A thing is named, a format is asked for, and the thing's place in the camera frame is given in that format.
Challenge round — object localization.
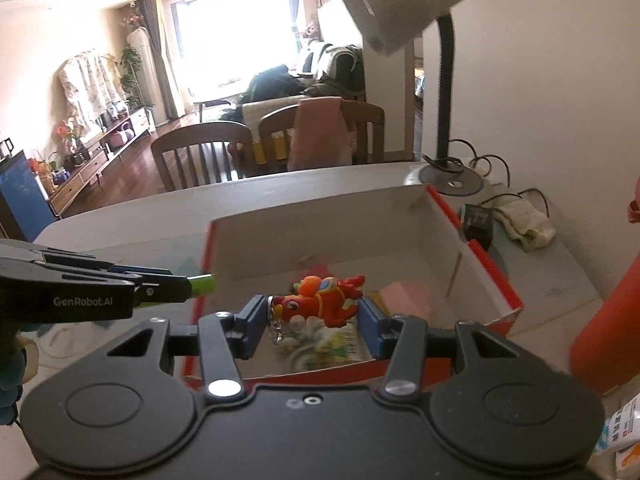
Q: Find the pink heart box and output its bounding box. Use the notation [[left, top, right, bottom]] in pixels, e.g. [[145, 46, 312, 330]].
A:
[[380, 281, 432, 320]]

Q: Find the green tube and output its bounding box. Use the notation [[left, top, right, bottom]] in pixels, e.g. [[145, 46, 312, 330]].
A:
[[138, 274, 216, 308]]

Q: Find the red fish keychain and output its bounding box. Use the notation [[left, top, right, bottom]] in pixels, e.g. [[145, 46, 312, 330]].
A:
[[269, 275, 366, 342]]

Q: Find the green lid jar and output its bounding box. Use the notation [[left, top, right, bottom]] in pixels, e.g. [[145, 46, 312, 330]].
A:
[[274, 318, 371, 373]]

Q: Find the blue gloved left hand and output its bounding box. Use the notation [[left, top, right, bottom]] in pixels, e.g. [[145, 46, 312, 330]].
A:
[[1, 324, 40, 426]]

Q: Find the blue black cabinet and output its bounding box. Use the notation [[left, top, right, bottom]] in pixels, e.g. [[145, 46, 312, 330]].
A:
[[0, 151, 58, 242]]

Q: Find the red cardboard box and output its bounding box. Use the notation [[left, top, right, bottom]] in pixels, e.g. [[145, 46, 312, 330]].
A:
[[182, 184, 525, 386]]

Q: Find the black power adapter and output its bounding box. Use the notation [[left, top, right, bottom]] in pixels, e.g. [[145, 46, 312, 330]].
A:
[[460, 204, 494, 250]]

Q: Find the white rag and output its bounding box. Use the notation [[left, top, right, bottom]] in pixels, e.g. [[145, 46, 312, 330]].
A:
[[492, 196, 556, 252]]

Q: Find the left wooden chair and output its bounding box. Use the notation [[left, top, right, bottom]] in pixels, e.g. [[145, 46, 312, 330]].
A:
[[151, 122, 258, 192]]

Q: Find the wooden chair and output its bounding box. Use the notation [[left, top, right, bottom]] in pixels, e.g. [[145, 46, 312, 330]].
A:
[[151, 122, 258, 192], [258, 96, 385, 171]]

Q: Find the wooden tv cabinet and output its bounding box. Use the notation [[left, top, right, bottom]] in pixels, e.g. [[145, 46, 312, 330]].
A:
[[49, 107, 155, 217]]

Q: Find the clothes rack with garments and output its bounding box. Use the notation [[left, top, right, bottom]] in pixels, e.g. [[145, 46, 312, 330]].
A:
[[58, 50, 126, 136]]

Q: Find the pink cloth on chair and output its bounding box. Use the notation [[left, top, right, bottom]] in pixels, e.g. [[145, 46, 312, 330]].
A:
[[288, 96, 352, 171]]

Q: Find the right wooden chair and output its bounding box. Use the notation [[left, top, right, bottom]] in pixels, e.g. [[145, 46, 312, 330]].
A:
[[258, 96, 385, 171]]

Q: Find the white tube with label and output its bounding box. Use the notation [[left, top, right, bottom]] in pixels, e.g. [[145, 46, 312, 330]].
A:
[[594, 394, 639, 479]]

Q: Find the sofa with clothes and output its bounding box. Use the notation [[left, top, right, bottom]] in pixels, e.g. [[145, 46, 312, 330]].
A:
[[220, 41, 366, 122]]

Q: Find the grey desk lamp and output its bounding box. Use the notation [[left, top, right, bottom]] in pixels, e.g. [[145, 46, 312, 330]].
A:
[[328, 0, 511, 198]]

